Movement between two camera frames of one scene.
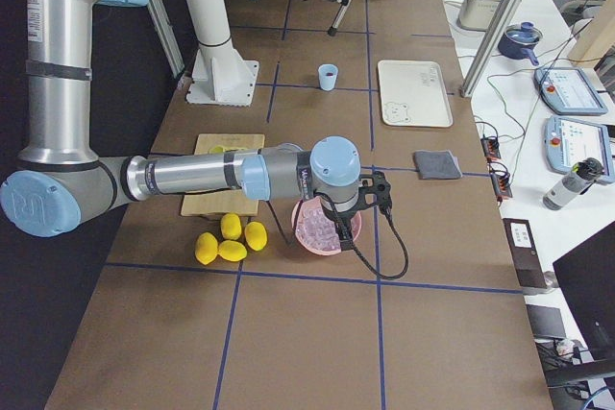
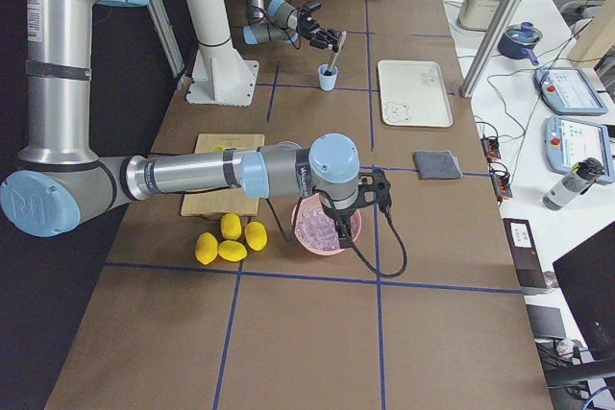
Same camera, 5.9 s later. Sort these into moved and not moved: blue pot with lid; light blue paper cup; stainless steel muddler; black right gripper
Moved: stainless steel muddler
Not moved: black right gripper; blue pot with lid; light blue paper cup
